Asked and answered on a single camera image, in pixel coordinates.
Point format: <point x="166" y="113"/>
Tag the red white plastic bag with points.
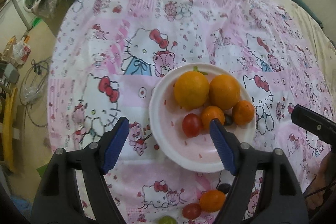
<point x="21" y="51"/>

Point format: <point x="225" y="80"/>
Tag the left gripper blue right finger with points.
<point x="226" y="144"/>

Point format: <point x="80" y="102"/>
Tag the red cherry tomato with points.
<point x="192" y="211"/>
<point x="192" y="125"/>

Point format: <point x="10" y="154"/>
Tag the dark grape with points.
<point x="224" y="188"/>
<point x="228" y="120"/>

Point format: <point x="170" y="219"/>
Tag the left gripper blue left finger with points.
<point x="112" y="143"/>

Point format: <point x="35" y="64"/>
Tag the small tangerine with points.
<point x="243" y="113"/>
<point x="209" y="113"/>
<point x="212" y="201"/>

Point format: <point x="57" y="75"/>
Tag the large orange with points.
<point x="224" y="92"/>
<point x="191" y="90"/>

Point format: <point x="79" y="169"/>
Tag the green floor mat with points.
<point x="41" y="170"/>

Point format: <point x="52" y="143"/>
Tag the pink Hello Kitty bedsheet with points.
<point x="109" y="55"/>

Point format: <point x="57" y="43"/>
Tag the white pink strawberry plate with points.
<point x="197" y="154"/>

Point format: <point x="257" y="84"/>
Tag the yellow wooden rack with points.
<point x="7" y="130"/>

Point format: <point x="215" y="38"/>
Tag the green grape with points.
<point x="167" y="220"/>

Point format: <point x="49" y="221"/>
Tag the white washing machine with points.
<point x="25" y="10"/>

